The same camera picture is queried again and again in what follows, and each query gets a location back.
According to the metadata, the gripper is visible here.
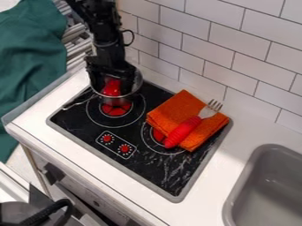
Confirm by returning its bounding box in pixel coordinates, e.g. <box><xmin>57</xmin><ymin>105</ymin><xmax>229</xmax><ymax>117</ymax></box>
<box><xmin>83</xmin><ymin>55</ymin><xmax>139</xmax><ymax>94</ymax></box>

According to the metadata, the red toy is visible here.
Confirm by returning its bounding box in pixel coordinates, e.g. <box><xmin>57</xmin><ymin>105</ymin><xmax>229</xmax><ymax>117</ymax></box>
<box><xmin>101</xmin><ymin>78</ymin><xmax>123</xmax><ymax>98</ymax></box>

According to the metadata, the silver pot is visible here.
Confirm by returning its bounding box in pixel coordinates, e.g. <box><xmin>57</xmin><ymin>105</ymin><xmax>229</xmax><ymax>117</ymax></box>
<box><xmin>61</xmin><ymin>66</ymin><xmax>144</xmax><ymax>111</ymax></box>

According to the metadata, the dish rack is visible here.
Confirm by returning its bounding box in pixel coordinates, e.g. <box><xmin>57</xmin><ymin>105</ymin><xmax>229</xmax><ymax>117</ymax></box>
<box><xmin>51</xmin><ymin>0</ymin><xmax>97</xmax><ymax>73</ymax></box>

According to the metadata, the orange cloth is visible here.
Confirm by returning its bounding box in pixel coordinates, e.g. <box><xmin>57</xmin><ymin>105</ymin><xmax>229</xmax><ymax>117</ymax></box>
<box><xmin>145</xmin><ymin>89</ymin><xmax>231</xmax><ymax>153</ymax></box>

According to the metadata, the toy stove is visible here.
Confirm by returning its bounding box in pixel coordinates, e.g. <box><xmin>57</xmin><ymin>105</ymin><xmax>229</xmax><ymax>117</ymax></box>
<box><xmin>44</xmin><ymin>79</ymin><xmax>235</xmax><ymax>204</ymax></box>

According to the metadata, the green cloth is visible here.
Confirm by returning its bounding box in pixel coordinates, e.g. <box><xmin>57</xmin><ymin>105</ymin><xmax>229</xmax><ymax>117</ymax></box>
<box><xmin>0</xmin><ymin>0</ymin><xmax>70</xmax><ymax>163</ymax></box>

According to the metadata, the toy sink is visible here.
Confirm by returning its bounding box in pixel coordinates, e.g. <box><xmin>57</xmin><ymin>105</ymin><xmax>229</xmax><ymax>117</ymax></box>
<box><xmin>220</xmin><ymin>143</ymin><xmax>302</xmax><ymax>226</ymax></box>

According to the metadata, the red-handled silver fork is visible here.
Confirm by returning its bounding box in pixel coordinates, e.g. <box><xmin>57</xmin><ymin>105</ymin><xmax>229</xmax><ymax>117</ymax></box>
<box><xmin>162</xmin><ymin>99</ymin><xmax>224</xmax><ymax>150</ymax></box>

